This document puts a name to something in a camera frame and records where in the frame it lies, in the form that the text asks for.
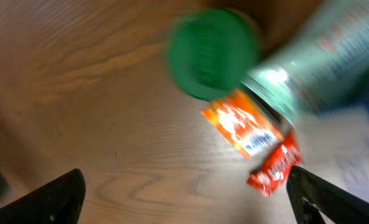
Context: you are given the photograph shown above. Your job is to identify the green lid jar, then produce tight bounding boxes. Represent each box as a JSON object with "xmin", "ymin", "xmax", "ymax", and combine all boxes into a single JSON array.
[{"xmin": 166, "ymin": 7, "xmax": 263, "ymax": 101}]

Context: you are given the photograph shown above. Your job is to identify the light green wipes packet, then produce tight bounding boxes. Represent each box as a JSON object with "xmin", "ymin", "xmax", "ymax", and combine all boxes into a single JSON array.
[{"xmin": 241, "ymin": 0, "xmax": 369, "ymax": 122}]

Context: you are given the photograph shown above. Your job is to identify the white lid blue jar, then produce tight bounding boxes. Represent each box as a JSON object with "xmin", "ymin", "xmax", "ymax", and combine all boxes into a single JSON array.
[{"xmin": 295, "ymin": 104, "xmax": 369, "ymax": 203}]

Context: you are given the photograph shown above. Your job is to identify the red snack wrapper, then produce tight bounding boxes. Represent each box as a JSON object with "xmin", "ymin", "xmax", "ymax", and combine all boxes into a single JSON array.
[{"xmin": 247, "ymin": 131, "xmax": 303, "ymax": 197}]

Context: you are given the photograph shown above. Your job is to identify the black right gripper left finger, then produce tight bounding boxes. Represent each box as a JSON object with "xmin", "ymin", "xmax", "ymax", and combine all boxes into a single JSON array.
[{"xmin": 0, "ymin": 169, "xmax": 86, "ymax": 224}]

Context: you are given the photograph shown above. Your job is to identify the orange tissue pack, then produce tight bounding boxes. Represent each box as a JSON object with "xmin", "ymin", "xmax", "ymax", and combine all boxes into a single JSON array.
[{"xmin": 202, "ymin": 90, "xmax": 284, "ymax": 159}]

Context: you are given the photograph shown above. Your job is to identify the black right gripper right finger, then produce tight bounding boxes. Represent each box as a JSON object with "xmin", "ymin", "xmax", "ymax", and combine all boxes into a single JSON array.
[{"xmin": 286, "ymin": 166, "xmax": 369, "ymax": 223}]

